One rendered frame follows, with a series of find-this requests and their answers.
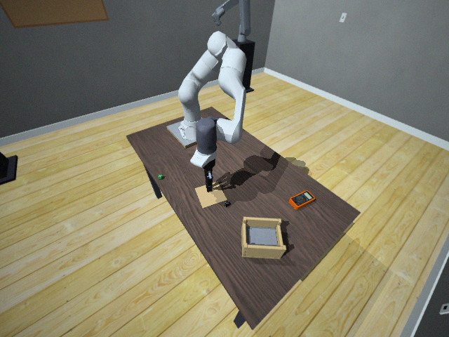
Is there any tan wooden crate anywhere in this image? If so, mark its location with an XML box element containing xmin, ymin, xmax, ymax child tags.
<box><xmin>241</xmin><ymin>218</ymin><xmax>286</xmax><ymax>259</ymax></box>

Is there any tan flat mat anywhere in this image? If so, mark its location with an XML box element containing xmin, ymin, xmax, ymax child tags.
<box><xmin>195</xmin><ymin>182</ymin><xmax>227</xmax><ymax>209</ymax></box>

